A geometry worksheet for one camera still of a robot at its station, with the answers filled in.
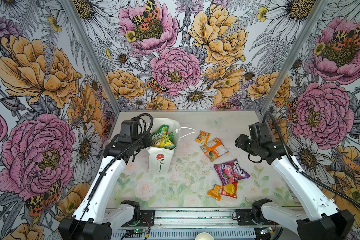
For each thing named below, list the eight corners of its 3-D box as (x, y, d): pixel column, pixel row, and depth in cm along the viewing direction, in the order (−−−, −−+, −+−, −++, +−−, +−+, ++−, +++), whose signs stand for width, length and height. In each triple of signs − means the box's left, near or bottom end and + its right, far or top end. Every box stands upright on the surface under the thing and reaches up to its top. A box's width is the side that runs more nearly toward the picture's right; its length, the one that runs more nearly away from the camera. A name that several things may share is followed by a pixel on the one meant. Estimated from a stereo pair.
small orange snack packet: (195, 141, 105) (195, 139, 103) (200, 131, 111) (200, 129, 109) (205, 145, 103) (205, 144, 101) (210, 135, 108) (210, 133, 107)
